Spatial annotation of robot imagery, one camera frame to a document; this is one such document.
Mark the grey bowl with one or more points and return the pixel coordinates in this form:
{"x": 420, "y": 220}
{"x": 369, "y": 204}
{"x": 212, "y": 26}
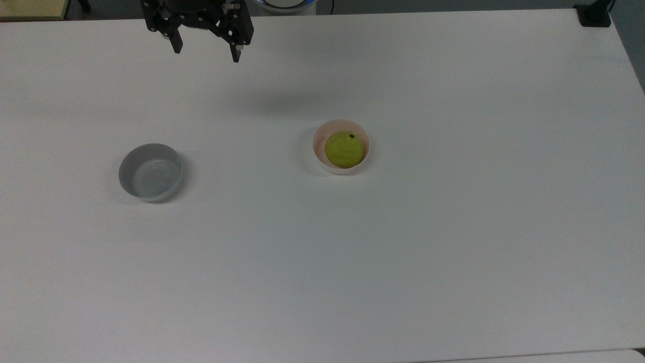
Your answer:
{"x": 151, "y": 176}

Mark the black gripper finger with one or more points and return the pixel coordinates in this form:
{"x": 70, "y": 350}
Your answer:
{"x": 176, "y": 43}
{"x": 237, "y": 53}

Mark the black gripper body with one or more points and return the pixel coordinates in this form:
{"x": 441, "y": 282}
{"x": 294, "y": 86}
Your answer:
{"x": 201, "y": 17}

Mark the black table clamp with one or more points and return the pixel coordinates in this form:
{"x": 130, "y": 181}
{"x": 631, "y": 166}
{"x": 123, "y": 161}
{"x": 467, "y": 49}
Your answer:
{"x": 593, "y": 15}

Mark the green pear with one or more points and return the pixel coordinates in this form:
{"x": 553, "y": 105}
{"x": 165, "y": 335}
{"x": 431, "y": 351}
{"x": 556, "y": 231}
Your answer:
{"x": 344, "y": 149}

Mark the wooden table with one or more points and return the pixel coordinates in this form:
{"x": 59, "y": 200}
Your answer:
{"x": 30, "y": 7}

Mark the pink bowl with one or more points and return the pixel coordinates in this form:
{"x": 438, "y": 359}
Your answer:
{"x": 318, "y": 151}

